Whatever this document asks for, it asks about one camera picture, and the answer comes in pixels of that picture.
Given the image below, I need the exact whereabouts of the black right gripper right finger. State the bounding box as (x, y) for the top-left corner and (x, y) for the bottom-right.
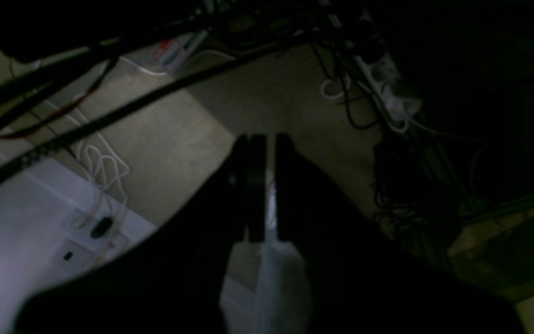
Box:
(275, 134), (525, 334)

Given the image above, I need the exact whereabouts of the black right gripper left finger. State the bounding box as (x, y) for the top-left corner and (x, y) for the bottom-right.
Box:
(14, 135), (267, 334)

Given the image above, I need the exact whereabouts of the white power strip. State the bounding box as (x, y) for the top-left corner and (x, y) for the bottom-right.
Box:
(327, 9), (423, 133)

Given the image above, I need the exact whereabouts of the white coiled cable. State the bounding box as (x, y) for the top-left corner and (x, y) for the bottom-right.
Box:
(44, 100), (131, 232)

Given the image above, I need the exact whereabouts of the red wire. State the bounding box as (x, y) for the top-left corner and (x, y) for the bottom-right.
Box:
(0, 58), (119, 142)

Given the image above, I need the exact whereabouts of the black braided cable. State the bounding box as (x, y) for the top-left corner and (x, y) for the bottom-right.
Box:
(0, 28), (323, 205)

